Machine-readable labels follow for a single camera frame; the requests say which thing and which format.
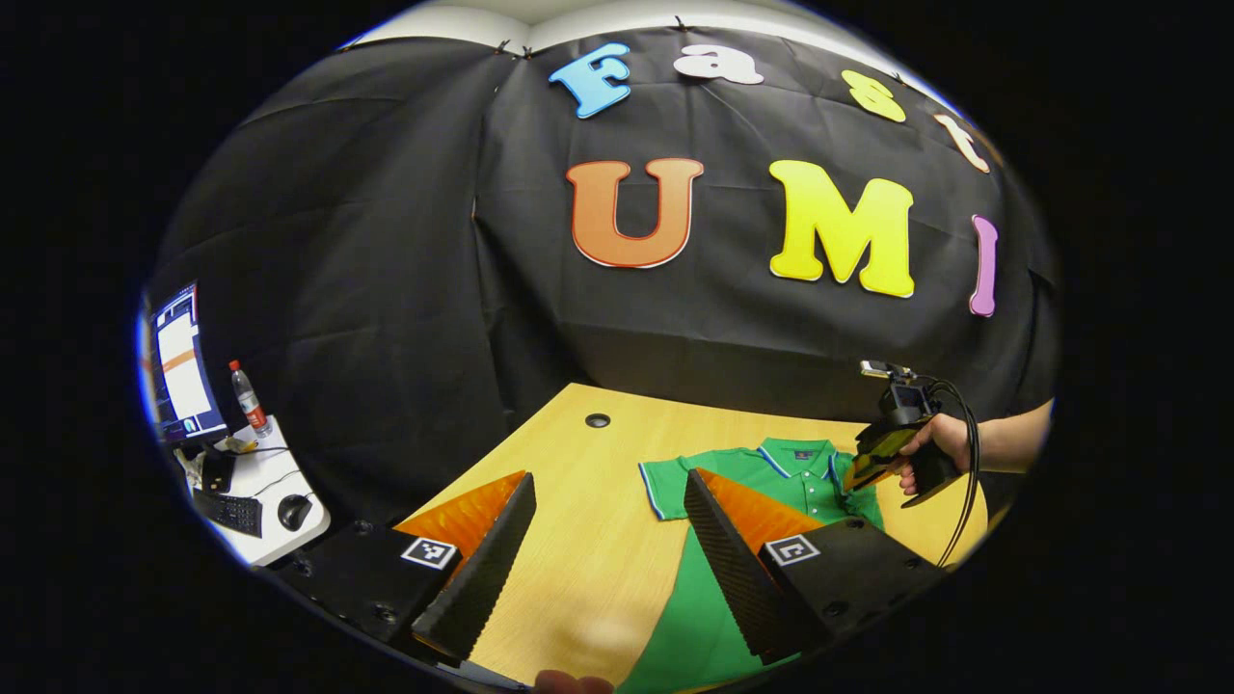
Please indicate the black computer mouse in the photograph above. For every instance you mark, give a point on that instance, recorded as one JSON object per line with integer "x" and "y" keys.
{"x": 295, "y": 511}

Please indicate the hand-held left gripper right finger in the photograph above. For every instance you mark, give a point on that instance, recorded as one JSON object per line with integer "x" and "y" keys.
{"x": 742, "y": 578}

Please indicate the plastic bottle with red label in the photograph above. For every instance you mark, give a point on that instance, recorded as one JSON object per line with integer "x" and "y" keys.
{"x": 250, "y": 400}

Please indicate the green polo T-shirt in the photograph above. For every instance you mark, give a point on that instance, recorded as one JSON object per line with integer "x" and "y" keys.
{"x": 800, "y": 477}

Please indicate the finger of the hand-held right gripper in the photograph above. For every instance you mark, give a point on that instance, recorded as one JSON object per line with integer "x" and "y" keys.
{"x": 877, "y": 453}

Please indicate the black keyboard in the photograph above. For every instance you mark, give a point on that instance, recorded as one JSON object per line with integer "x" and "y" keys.
{"x": 229, "y": 511}

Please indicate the white side desk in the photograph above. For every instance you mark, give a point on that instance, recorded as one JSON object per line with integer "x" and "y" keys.
{"x": 280, "y": 482}

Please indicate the computer monitor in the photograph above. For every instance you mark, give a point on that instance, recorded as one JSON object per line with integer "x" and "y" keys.
{"x": 183, "y": 366}

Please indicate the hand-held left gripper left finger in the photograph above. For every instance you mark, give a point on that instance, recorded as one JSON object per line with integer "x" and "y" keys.
{"x": 482, "y": 578}

